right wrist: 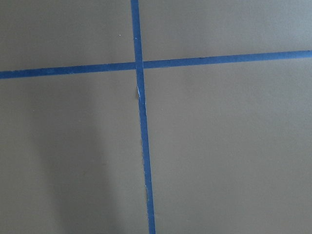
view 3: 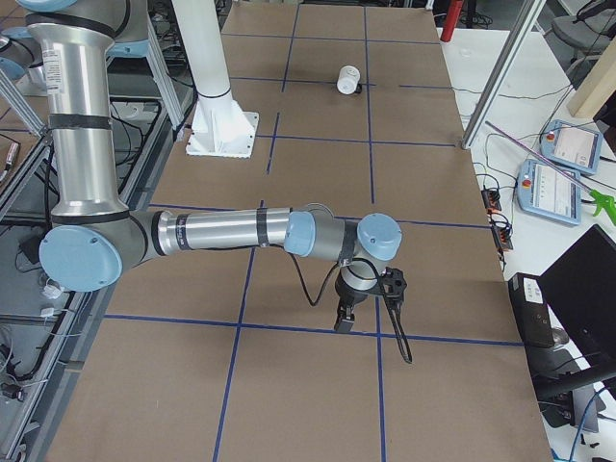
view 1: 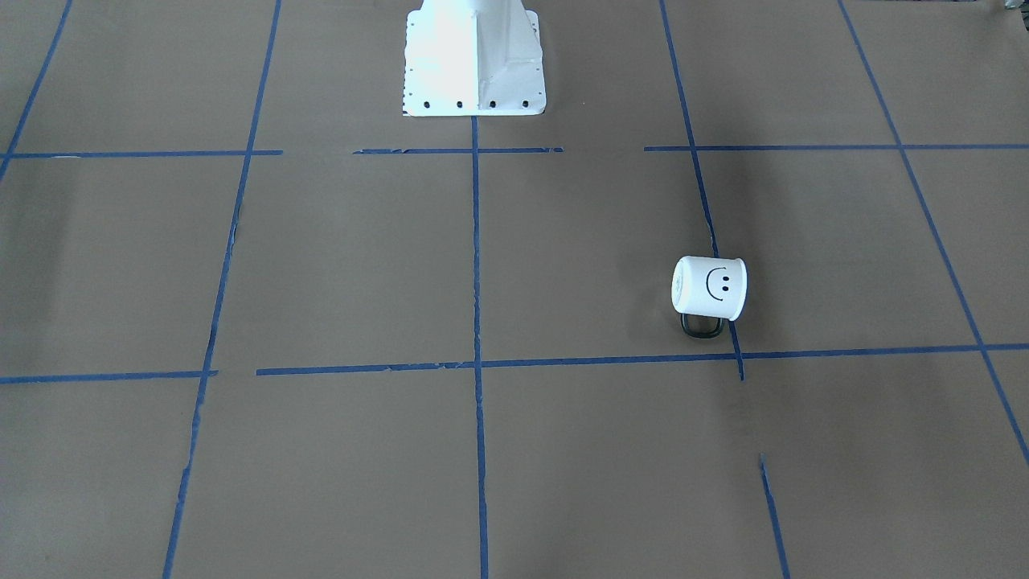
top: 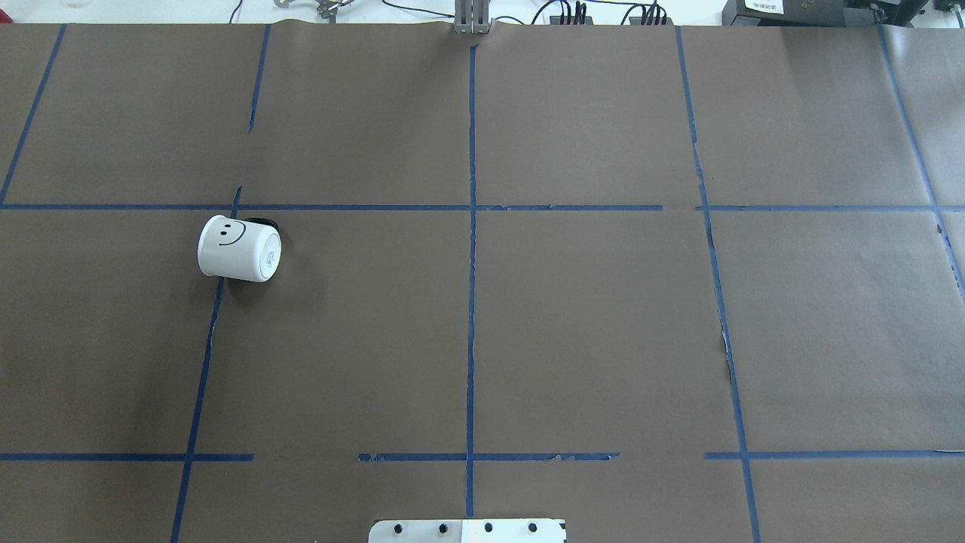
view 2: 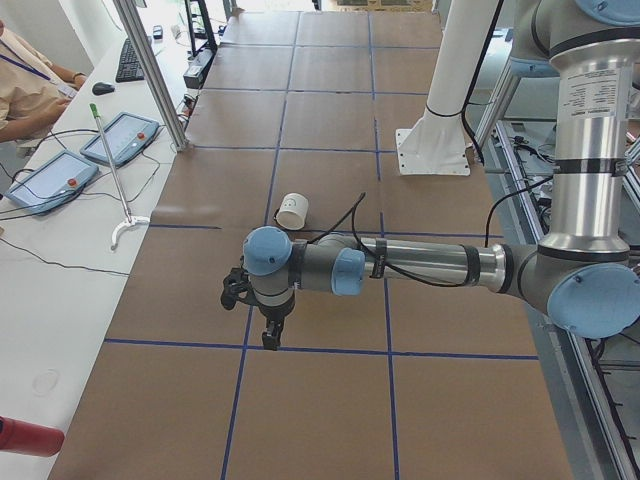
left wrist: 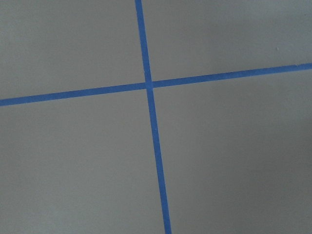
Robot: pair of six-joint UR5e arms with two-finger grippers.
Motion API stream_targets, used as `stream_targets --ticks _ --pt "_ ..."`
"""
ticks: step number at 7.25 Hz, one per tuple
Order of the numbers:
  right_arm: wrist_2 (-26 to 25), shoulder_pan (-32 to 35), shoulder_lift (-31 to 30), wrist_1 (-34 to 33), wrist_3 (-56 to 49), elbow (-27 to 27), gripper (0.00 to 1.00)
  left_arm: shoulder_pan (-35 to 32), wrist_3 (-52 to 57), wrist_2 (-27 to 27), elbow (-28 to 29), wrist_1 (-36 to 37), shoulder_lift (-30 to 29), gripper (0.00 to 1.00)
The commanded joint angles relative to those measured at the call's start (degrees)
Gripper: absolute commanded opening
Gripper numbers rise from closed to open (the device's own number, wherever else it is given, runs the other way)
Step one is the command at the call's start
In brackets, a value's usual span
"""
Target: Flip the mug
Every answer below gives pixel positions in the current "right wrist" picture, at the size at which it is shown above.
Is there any long blue tape strip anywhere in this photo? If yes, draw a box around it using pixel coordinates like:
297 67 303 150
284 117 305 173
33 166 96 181
131 0 156 234

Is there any crossing blue tape strip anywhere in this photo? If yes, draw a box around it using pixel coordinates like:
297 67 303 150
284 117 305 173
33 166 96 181
0 50 312 79

